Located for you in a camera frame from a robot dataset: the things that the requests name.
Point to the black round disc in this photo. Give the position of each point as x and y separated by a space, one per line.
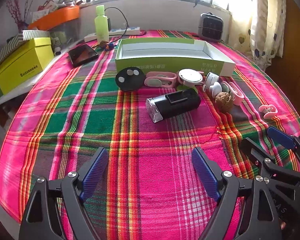
130 79

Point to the heart pattern curtain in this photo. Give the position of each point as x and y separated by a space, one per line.
257 29

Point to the green white cardboard box tray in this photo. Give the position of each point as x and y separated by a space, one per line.
167 54

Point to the green lotion bottle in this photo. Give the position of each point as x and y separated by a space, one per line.
101 24

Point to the small pink clip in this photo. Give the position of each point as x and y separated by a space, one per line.
269 111

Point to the red branch decoration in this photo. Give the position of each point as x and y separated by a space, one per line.
19 18

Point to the black cylindrical light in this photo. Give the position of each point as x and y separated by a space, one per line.
172 104

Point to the grey mini heater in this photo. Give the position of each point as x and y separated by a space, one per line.
210 27

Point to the blue orange toy charm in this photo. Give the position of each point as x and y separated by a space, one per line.
110 46

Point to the pink clip with green pad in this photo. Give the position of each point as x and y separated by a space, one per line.
160 79

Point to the white power strip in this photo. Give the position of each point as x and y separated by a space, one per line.
115 32

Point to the orange tray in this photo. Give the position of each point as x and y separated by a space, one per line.
56 18

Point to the black smartphone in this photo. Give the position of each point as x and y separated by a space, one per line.
81 55

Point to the black clip on windowsill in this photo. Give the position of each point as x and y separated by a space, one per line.
198 0

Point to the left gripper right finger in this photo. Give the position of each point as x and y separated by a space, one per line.
244 207

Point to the yellow box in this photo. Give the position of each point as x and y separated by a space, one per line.
24 63

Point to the striped gift box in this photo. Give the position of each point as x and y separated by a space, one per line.
17 41

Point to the white ribbed round cap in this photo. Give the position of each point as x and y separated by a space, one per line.
210 79

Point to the white knob hook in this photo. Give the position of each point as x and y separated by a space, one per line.
214 89

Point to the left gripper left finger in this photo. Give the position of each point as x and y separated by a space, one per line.
41 219

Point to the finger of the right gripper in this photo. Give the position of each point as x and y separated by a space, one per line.
289 142
266 163

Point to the brown walnut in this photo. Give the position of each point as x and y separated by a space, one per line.
224 102

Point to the white disc green base holder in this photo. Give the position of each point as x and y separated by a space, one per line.
189 78

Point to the plaid bed cloth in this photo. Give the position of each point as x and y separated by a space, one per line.
150 189

